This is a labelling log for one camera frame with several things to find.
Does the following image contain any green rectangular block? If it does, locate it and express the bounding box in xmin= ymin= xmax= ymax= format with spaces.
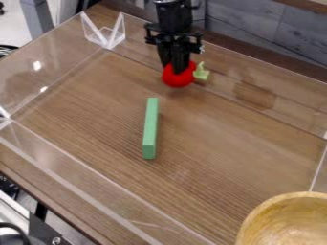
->
xmin=141 ymin=98 xmax=158 ymax=160

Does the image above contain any wooden bowl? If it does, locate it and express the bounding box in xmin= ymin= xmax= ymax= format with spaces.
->
xmin=234 ymin=191 xmax=327 ymax=245

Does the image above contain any red plush fruit green leaf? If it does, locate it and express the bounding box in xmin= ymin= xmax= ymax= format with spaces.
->
xmin=162 ymin=61 xmax=209 ymax=88

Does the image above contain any black metal clamp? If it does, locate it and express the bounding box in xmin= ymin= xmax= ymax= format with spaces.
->
xmin=27 ymin=214 xmax=73 ymax=245

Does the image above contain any clear acrylic tray enclosure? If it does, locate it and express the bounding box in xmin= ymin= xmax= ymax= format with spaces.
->
xmin=0 ymin=16 xmax=327 ymax=245

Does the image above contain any black cable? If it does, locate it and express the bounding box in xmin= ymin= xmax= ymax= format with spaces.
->
xmin=0 ymin=222 xmax=30 ymax=245

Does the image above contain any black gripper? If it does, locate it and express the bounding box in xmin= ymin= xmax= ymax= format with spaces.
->
xmin=144 ymin=0 xmax=204 ymax=75

